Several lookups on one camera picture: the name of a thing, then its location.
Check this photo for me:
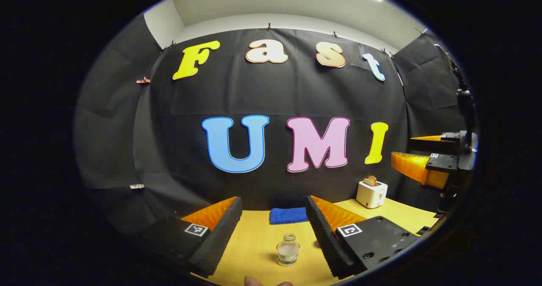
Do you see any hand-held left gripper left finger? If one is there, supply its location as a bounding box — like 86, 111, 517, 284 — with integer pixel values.
140, 196, 243, 278

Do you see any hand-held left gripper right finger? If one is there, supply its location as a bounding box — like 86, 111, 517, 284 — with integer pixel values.
306, 195, 420, 279

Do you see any clear plastic water bottle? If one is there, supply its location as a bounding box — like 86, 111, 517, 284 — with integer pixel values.
277, 233, 301, 267

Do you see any blue folded towel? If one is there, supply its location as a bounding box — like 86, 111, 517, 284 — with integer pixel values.
270, 207, 310, 225

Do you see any white toaster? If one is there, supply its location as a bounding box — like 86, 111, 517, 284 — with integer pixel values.
356, 180, 388, 209

